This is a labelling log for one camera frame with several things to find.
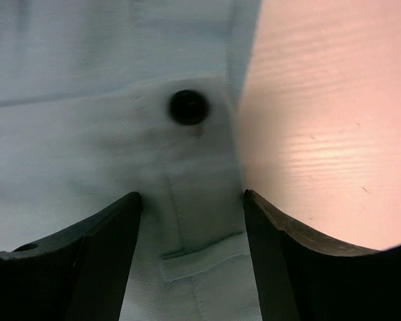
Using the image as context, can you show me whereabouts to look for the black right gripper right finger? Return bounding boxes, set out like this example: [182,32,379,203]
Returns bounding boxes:
[243,190,401,320]

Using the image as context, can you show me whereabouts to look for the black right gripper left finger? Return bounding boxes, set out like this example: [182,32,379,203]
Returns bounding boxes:
[0,192,142,320]

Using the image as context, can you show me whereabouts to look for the light blue trousers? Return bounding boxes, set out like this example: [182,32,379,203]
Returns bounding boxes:
[0,1,261,320]

